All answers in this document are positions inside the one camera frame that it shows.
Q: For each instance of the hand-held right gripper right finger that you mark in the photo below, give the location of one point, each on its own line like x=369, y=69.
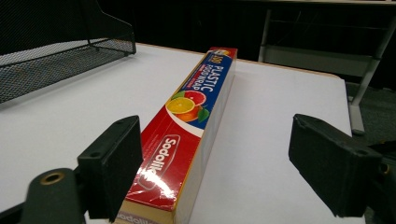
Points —
x=330, y=168

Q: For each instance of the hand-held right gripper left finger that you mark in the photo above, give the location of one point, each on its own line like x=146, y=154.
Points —
x=110, y=168

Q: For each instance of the red and blue wrap box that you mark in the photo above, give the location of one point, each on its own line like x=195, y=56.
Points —
x=183, y=130

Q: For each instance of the grey metal frame stand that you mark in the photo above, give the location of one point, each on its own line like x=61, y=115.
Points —
x=342, y=59

